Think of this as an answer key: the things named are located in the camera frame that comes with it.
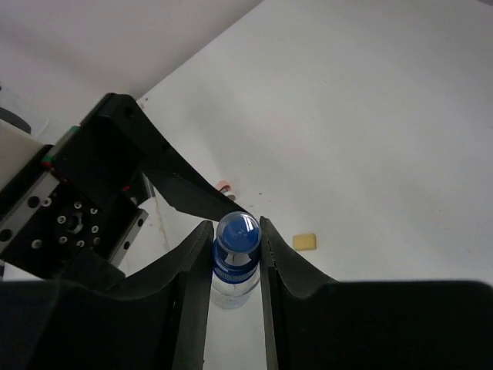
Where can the small clear spray bottle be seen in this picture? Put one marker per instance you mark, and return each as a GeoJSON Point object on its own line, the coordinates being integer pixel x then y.
{"type": "Point", "coordinates": [236, 260]}

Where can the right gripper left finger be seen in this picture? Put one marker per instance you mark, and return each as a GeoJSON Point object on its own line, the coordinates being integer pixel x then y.
{"type": "Point", "coordinates": [153, 319]}

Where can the tan eraser block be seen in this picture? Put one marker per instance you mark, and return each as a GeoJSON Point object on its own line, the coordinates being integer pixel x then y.
{"type": "Point", "coordinates": [304, 242]}

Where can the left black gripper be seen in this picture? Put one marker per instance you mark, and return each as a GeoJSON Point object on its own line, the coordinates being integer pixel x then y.
{"type": "Point", "coordinates": [74, 208]}

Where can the pink mini stapler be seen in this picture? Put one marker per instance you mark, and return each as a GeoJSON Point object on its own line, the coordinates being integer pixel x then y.
{"type": "Point", "coordinates": [226, 190]}

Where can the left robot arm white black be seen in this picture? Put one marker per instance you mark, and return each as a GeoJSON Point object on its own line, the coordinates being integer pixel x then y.
{"type": "Point", "coordinates": [15, 146]}

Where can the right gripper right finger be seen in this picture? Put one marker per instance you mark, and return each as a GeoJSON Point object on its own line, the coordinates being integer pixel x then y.
{"type": "Point", "coordinates": [312, 321]}

